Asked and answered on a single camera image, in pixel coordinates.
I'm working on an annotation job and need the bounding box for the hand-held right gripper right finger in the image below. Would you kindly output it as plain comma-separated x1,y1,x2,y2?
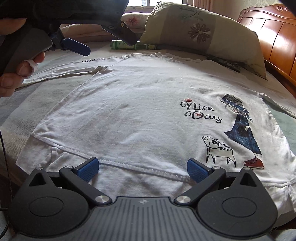
174,159,257,205

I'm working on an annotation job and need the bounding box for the wooden headboard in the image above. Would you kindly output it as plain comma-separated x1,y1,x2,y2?
237,5,296,86

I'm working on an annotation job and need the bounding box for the phone in cartoon case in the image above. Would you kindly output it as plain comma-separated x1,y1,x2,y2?
207,54,241,72

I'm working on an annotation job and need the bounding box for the person's left hand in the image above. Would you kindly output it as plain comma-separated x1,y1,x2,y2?
0,18,46,98

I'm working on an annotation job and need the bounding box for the green glass bottle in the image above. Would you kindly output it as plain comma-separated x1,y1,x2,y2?
110,40,162,50

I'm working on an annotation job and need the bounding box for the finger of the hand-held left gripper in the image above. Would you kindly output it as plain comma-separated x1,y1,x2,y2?
51,37,91,57
102,20,137,46

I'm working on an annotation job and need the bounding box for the window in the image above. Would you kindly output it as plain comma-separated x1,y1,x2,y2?
128,0,195,7

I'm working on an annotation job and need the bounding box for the folded pink floral quilt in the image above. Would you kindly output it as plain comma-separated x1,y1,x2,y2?
59,13,151,42

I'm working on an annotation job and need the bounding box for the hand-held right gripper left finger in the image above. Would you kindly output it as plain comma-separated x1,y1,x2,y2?
28,157,111,207

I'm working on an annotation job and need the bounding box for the floral patchwork pillow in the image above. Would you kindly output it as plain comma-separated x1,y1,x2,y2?
140,2,269,80

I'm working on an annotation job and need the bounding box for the white printed t-shirt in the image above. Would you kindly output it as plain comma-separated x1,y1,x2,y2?
16,52,296,223

